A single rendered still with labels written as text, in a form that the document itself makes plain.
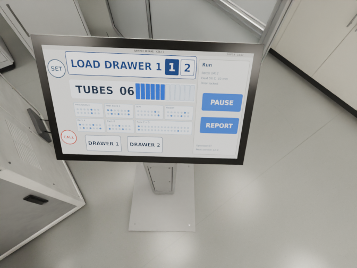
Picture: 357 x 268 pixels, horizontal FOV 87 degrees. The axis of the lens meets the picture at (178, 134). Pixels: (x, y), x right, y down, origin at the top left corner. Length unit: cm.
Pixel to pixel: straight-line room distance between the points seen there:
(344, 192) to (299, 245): 60
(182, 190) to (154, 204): 23
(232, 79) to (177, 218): 113
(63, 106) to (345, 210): 190
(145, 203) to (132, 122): 102
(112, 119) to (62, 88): 13
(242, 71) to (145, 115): 26
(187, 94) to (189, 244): 116
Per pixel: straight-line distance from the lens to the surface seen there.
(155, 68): 47
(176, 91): 47
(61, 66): 53
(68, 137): 57
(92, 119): 53
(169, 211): 144
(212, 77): 47
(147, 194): 146
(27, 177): 101
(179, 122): 49
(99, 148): 55
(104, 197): 157
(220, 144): 52
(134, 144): 52
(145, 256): 147
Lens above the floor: 146
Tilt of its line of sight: 60 degrees down
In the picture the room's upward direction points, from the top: 4 degrees clockwise
